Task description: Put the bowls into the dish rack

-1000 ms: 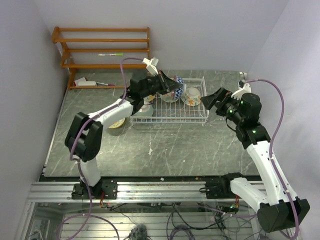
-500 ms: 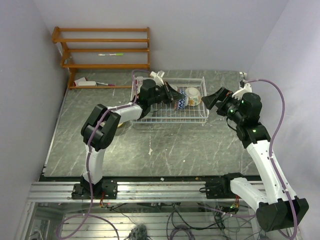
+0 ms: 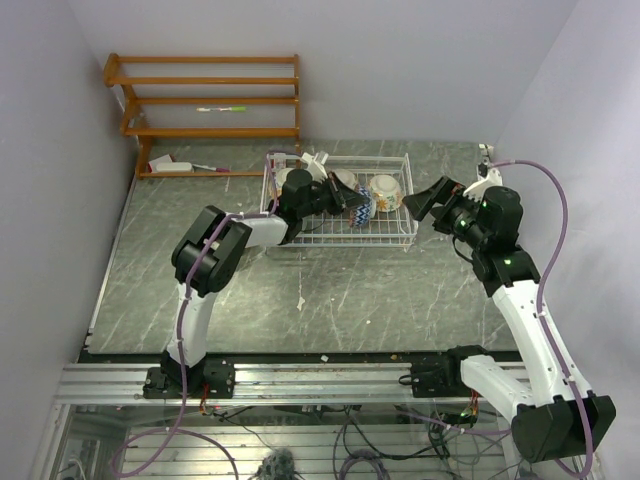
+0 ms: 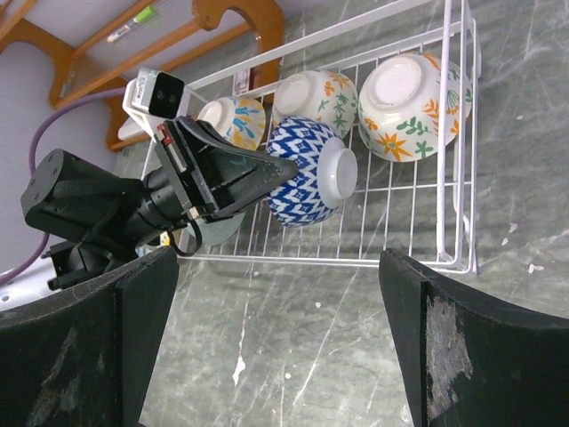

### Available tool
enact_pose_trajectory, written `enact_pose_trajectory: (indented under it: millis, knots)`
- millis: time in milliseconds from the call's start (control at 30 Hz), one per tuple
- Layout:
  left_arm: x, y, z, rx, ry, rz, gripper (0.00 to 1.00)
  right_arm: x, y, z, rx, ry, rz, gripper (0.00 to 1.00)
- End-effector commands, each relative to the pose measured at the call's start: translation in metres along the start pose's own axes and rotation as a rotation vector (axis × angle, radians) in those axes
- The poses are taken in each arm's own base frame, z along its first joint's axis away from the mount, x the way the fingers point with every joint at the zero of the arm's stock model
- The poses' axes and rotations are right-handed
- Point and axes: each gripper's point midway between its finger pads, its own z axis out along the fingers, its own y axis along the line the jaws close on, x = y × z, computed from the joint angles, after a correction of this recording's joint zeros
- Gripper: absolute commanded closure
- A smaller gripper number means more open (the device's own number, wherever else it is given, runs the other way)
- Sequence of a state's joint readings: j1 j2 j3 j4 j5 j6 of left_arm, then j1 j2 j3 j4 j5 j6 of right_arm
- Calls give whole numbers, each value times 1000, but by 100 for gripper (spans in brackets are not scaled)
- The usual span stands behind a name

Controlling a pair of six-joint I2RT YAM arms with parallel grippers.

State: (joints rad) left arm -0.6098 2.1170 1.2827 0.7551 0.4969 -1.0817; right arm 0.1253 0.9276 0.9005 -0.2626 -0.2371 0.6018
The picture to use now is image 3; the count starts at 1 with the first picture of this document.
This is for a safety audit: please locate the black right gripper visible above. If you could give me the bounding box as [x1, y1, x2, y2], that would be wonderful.
[403, 175, 489, 249]

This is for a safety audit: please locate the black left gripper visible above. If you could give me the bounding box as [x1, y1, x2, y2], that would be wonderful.
[301, 174, 372, 220]

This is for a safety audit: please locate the orange floral bowl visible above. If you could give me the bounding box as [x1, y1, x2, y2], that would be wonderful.
[266, 167, 293, 198]
[368, 174, 403, 213]
[332, 168, 358, 192]

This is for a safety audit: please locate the red patterned bowl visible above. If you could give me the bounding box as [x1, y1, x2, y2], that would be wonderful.
[349, 185, 376, 228]

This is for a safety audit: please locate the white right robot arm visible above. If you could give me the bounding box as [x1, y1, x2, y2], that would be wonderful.
[403, 177, 616, 463]

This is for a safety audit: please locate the wooden shelf rack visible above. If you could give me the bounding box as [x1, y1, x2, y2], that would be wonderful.
[102, 53, 301, 179]

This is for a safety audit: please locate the pink white pen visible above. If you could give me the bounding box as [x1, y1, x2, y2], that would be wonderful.
[192, 163, 231, 174]

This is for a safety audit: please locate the green white pen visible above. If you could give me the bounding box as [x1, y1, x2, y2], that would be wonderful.
[196, 106, 247, 113]

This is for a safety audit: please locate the white red box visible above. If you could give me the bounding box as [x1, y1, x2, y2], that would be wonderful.
[147, 154, 194, 174]

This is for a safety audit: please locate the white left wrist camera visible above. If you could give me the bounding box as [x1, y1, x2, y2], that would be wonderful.
[300, 151, 329, 182]

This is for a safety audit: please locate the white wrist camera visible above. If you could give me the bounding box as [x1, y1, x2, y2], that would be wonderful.
[463, 160, 503, 202]
[300, 151, 329, 182]

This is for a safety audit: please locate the white wire dish rack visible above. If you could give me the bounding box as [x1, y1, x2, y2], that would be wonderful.
[290, 155, 418, 249]

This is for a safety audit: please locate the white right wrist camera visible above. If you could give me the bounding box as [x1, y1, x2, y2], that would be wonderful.
[463, 160, 503, 202]

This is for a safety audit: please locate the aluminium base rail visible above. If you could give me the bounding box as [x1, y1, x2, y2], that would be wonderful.
[54, 362, 531, 401]

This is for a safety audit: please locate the loose purple floor cable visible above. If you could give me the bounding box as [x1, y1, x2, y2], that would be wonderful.
[114, 429, 241, 480]

